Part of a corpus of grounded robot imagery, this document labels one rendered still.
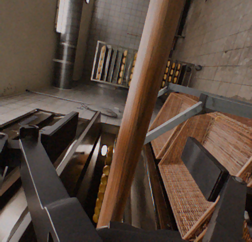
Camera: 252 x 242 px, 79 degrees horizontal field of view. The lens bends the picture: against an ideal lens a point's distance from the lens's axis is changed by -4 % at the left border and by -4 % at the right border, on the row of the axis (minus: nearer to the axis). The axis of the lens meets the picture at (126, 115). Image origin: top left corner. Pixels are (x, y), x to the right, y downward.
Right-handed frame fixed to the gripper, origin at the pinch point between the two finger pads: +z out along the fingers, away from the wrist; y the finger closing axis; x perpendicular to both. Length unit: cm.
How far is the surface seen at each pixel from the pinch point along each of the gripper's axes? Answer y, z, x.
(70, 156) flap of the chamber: -21, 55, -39
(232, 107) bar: 33.7, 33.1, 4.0
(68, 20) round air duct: -121, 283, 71
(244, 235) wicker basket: 52, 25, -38
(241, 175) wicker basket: 44, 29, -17
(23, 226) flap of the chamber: -21.5, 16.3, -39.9
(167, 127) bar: 15.0, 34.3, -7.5
